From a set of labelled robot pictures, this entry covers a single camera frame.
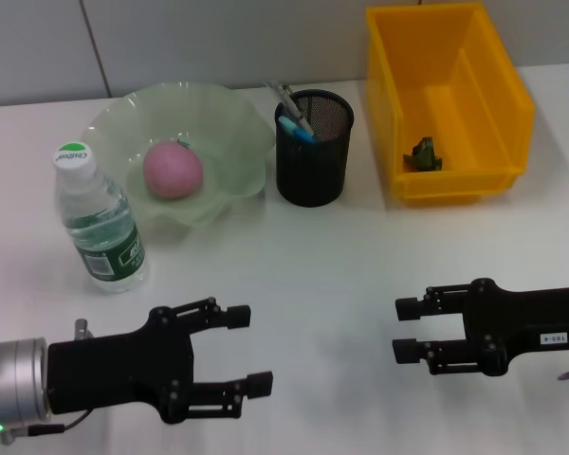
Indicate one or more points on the yellow plastic bin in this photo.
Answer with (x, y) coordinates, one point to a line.
(455, 95)

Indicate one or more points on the green wavy glass fruit plate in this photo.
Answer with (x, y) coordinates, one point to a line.
(227, 142)

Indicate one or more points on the pink peach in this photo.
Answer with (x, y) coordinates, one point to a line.
(170, 170)

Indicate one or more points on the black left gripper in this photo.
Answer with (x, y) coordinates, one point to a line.
(118, 369)

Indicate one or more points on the grey pen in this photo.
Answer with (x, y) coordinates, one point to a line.
(294, 111)

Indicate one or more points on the blue scissors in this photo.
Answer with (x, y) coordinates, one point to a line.
(303, 136)

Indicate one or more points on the black mesh pen holder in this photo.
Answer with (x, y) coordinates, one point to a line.
(308, 175)

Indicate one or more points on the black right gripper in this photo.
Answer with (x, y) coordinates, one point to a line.
(526, 327)

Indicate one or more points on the clear green-label water bottle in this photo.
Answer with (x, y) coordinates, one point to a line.
(104, 237)

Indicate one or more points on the transparent plastic ruler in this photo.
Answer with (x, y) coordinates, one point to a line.
(271, 90)

